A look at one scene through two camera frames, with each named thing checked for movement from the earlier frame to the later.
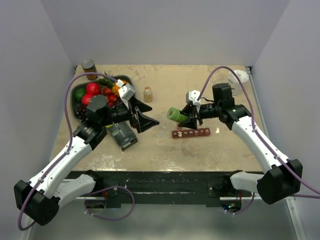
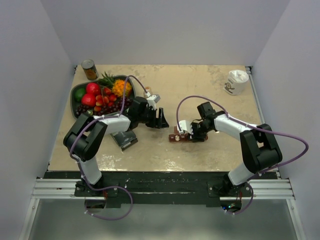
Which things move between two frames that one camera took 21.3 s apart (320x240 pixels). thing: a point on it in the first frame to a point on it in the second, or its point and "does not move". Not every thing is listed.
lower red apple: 86,98 does not move
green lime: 79,94 does not move
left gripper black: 142,122 to 159,122
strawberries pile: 111,97 does not move
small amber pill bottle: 148,95 does not move
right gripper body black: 209,110 to 199,130
